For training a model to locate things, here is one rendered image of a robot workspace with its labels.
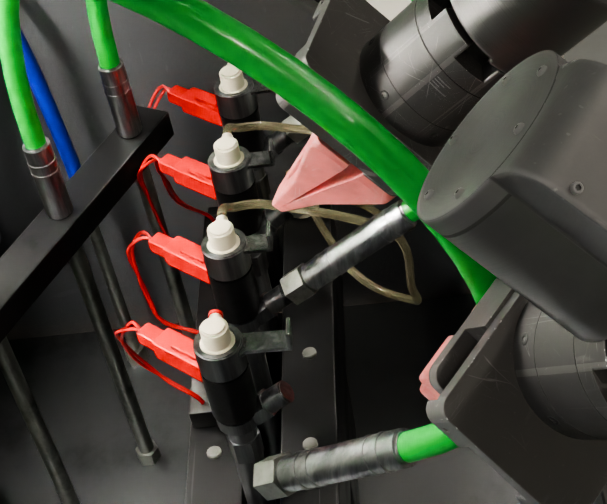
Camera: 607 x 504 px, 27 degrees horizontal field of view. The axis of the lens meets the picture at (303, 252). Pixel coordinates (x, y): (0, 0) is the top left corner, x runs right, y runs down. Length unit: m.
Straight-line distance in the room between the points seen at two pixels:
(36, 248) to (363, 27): 0.35
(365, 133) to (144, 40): 0.53
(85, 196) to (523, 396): 0.49
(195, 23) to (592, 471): 0.20
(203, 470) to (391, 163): 0.44
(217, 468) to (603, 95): 0.56
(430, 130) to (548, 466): 0.17
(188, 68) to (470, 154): 0.63
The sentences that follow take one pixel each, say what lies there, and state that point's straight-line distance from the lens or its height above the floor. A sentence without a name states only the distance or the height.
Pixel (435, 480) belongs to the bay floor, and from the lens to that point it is 0.99.
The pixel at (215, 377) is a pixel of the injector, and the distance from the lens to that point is 0.70.
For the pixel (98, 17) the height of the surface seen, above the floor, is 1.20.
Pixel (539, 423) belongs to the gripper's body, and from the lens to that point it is 0.43.
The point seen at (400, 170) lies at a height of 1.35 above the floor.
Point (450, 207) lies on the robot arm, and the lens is 0.32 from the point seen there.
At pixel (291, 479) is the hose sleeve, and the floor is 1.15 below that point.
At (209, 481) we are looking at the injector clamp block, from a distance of 0.83.
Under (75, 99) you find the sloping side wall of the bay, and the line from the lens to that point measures 0.99.
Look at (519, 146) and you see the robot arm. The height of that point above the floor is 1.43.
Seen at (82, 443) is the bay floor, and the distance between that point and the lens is 1.07.
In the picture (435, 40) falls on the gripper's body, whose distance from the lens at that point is 0.51.
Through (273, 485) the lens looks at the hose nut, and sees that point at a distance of 0.61.
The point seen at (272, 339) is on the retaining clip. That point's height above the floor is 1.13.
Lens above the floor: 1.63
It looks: 43 degrees down
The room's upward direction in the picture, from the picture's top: 11 degrees counter-clockwise
